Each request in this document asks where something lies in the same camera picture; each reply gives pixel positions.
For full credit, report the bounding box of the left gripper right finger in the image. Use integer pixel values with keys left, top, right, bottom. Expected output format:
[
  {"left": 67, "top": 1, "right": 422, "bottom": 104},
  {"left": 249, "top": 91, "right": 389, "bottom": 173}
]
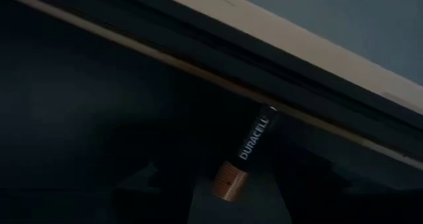
[{"left": 270, "top": 141, "right": 351, "bottom": 224}]

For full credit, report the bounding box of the wooden table board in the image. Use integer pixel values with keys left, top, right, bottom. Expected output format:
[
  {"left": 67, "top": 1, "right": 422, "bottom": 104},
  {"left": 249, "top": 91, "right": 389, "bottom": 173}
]
[{"left": 145, "top": 0, "right": 423, "bottom": 116}]

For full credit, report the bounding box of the black copper Duracell battery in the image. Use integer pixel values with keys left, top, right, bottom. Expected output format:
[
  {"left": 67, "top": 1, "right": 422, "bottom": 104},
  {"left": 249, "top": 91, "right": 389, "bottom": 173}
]
[{"left": 211, "top": 104, "right": 280, "bottom": 204}]

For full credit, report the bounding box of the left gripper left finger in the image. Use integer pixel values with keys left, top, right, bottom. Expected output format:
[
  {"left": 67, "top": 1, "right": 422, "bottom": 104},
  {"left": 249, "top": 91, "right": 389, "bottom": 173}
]
[{"left": 112, "top": 157, "right": 215, "bottom": 224}]

